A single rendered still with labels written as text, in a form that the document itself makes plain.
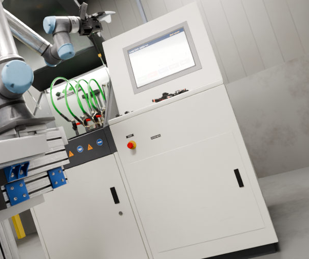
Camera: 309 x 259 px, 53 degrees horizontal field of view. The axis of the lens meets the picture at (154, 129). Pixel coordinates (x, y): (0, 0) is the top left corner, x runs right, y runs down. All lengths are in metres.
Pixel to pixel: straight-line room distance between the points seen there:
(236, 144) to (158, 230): 0.67
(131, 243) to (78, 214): 0.37
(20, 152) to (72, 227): 0.99
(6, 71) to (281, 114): 2.83
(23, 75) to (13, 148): 0.32
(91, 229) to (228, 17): 2.64
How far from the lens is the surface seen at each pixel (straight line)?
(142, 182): 1.83
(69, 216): 2.08
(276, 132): 3.57
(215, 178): 1.75
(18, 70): 1.35
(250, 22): 3.65
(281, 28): 3.61
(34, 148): 1.25
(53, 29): 1.54
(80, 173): 1.98
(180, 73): 2.01
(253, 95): 3.56
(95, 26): 1.64
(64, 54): 1.51
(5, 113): 1.45
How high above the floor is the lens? 0.80
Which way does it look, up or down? 1 degrees up
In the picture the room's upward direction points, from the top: 19 degrees counter-clockwise
